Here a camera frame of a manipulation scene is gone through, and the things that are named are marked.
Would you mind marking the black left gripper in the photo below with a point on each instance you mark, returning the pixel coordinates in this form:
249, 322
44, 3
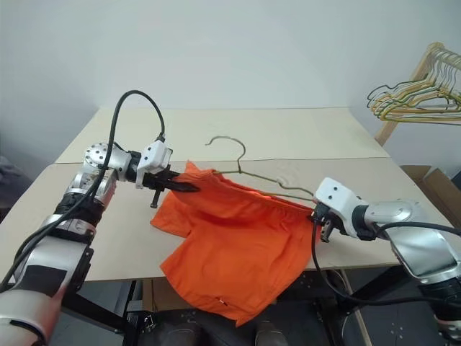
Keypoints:
155, 180

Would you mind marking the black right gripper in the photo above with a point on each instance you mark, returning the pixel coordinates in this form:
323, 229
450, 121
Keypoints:
326, 220

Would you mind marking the orange shorts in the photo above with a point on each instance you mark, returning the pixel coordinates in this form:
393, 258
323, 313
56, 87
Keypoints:
234, 245

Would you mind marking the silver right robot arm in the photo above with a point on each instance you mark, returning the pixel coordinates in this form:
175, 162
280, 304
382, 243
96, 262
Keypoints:
414, 245

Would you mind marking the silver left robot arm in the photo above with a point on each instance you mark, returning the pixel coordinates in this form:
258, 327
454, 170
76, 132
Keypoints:
47, 252

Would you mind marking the thin wooden slat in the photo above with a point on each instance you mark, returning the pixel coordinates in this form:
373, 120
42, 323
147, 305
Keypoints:
356, 310

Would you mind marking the wooden clothes rack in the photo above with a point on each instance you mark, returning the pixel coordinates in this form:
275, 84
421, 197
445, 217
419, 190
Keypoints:
387, 131

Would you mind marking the open cardboard box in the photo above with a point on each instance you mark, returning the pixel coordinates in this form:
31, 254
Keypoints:
432, 187

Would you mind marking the cardboard box under table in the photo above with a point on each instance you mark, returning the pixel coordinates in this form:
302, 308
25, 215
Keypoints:
158, 292

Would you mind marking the dark rounded shape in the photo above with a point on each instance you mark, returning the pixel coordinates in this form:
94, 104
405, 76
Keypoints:
270, 333
194, 331

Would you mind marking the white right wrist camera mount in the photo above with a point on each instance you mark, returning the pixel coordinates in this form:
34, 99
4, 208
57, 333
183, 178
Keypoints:
335, 196

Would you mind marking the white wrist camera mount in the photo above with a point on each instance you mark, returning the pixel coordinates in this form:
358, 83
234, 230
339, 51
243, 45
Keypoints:
335, 196
155, 155

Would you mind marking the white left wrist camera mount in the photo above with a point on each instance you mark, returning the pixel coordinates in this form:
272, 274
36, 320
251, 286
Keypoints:
155, 155

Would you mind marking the black metal table frame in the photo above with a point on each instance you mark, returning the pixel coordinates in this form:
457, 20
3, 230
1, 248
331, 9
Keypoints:
97, 310

